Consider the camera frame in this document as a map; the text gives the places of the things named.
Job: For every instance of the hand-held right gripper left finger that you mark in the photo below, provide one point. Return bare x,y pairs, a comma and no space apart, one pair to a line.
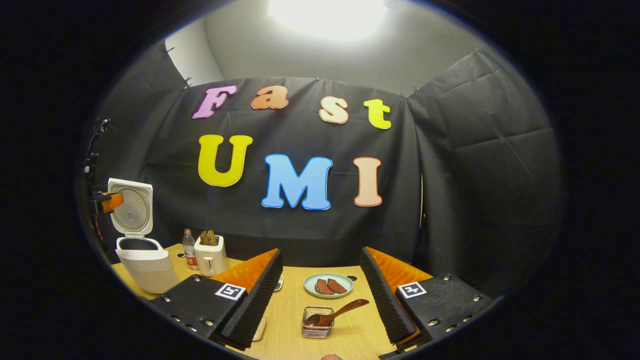
250,310

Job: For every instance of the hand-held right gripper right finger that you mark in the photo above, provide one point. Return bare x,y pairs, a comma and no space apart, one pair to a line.
387,310

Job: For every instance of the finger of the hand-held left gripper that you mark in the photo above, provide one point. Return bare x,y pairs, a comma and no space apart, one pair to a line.
113,202

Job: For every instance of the clear glass rice container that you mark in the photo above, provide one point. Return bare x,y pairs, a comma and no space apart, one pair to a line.
259,330

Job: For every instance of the brown wooden spoon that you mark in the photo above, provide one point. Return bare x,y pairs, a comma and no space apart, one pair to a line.
345,310

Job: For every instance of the white rice cooker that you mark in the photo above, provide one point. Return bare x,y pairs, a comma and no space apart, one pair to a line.
147,270

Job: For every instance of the white divided bean dish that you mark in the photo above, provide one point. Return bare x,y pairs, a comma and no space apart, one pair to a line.
278,283

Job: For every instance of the red sausage piece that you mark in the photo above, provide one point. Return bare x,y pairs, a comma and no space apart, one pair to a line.
324,287
337,285

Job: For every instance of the white toaster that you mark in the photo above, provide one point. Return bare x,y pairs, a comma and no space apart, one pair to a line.
210,260

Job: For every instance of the pale green plate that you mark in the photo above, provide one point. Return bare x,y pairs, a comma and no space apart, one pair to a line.
310,284

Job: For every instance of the brown toast slice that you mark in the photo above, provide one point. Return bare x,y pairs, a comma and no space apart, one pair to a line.
212,237
204,238

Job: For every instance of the clear plastic water bottle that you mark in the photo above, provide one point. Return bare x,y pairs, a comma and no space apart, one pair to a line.
190,252

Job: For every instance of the black backdrop cloth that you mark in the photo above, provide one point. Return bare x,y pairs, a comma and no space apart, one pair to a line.
475,175

